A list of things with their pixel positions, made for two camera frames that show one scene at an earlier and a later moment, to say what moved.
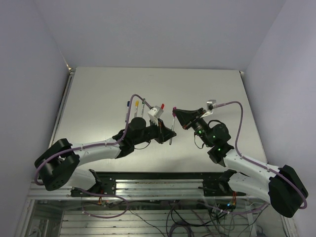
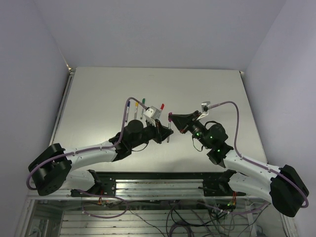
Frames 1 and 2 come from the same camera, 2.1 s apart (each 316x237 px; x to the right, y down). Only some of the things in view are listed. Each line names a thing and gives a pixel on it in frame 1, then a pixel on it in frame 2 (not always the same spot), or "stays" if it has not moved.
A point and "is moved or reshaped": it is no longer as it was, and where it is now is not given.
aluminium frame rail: x=138 y=189 stays
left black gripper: x=164 y=133 stays
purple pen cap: x=174 y=111 -> x=169 y=119
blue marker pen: x=128 y=106 stays
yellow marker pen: x=137 y=105 stays
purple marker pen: x=171 y=139 is moved or reshaped
